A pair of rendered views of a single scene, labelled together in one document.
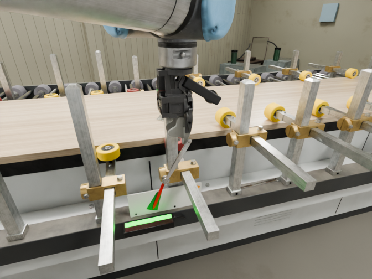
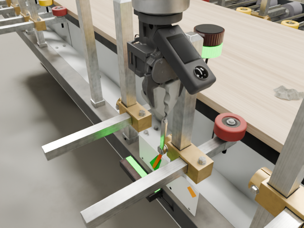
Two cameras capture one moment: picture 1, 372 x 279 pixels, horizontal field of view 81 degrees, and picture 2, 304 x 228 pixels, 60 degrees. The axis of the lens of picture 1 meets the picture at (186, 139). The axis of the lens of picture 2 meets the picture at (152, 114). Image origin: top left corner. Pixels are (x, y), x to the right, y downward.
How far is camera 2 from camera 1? 0.55 m
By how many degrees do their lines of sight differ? 59
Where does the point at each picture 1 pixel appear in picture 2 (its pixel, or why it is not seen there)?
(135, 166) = (201, 123)
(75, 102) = (116, 16)
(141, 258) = not seen: hidden behind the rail
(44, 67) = not seen: outside the picture
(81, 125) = (119, 41)
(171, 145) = (177, 116)
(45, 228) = (107, 112)
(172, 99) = (135, 50)
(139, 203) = (145, 151)
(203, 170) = not seen: hidden behind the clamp
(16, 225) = (94, 95)
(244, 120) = (284, 168)
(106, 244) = (61, 142)
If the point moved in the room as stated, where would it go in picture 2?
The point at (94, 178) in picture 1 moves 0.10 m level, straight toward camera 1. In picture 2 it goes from (124, 97) to (97, 111)
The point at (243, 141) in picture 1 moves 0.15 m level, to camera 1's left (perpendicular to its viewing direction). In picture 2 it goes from (269, 201) to (221, 143)
